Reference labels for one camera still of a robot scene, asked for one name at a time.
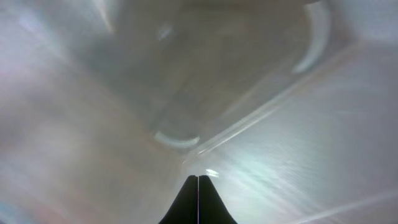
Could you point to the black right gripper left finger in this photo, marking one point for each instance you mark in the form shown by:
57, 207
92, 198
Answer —
184, 209

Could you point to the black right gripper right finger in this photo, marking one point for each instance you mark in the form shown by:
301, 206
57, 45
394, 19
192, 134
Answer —
211, 209

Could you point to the clear plastic container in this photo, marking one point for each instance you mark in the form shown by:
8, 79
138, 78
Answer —
289, 107

